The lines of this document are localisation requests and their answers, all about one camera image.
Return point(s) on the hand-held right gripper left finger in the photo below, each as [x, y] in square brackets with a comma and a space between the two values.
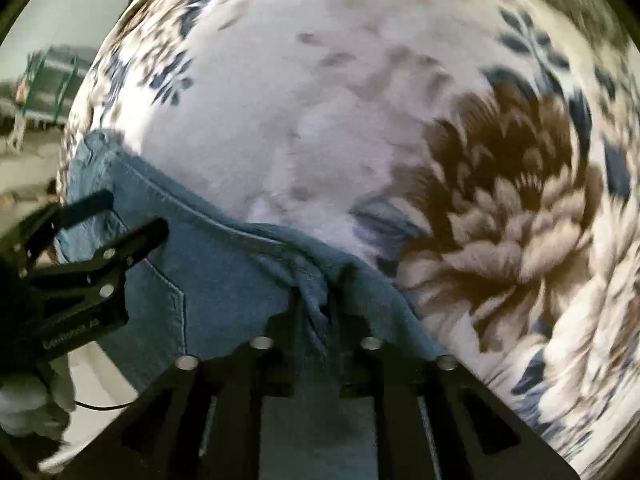
[281, 342]

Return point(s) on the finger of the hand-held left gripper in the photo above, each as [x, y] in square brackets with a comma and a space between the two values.
[125, 245]
[75, 212]

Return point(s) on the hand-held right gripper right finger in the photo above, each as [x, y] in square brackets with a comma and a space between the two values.
[356, 342]

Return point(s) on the blue denim pants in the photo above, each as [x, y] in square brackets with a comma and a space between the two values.
[225, 280]

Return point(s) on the person's left hand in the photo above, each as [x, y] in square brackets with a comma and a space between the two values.
[27, 402]

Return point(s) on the green striped cloth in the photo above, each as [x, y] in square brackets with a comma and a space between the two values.
[45, 90]

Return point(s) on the floral printed blanket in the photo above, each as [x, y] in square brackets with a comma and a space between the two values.
[350, 110]

